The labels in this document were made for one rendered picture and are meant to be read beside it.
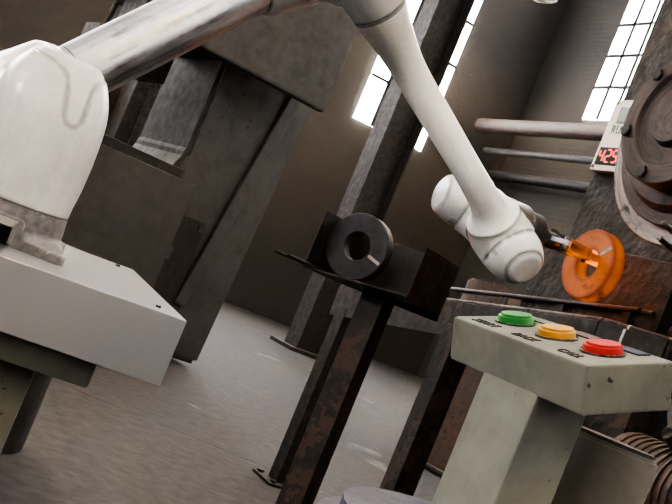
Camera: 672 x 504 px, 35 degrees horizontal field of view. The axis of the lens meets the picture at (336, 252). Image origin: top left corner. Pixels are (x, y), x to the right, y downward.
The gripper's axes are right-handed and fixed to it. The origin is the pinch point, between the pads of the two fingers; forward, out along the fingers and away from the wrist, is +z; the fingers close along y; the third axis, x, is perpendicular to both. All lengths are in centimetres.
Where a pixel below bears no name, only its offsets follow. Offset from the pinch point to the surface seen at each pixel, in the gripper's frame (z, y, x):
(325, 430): -32, -27, -55
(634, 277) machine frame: 6.8, 5.8, -1.1
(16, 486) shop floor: -94, -19, -79
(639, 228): -2.6, 12.8, 7.5
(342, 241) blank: -39, -36, -14
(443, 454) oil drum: 141, -222, -82
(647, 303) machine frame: 6.5, 12.2, -5.7
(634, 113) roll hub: -10.1, 8.5, 28.8
